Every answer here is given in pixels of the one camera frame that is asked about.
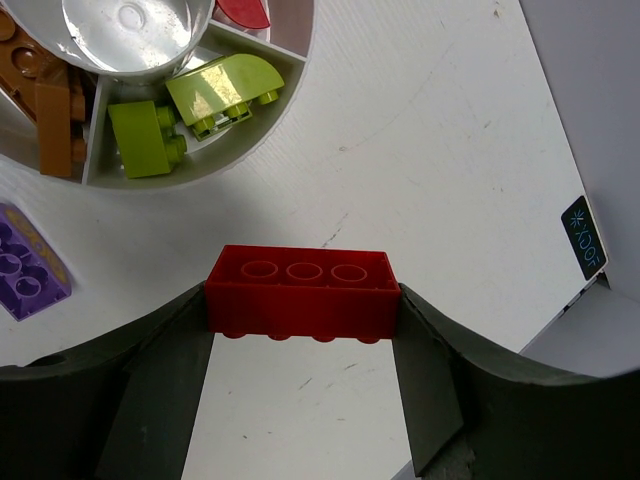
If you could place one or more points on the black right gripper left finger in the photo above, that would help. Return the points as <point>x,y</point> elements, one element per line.
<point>120,406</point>

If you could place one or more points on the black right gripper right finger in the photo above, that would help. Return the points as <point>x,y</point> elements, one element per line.
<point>476,410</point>

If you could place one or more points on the lime green arch lego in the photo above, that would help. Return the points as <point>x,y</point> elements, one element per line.
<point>216,95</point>

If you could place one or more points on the red and lilac lego piece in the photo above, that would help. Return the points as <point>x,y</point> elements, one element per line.
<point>284,292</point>

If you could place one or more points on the white round divided container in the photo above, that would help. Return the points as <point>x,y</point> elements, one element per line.
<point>145,95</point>

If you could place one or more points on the lilac curved printed lego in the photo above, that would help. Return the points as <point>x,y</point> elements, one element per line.
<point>33,277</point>

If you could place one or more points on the dark corner label sticker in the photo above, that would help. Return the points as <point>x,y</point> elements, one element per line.
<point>584,238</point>

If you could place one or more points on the small lime lego brick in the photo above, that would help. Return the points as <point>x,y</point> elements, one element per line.
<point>146,137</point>

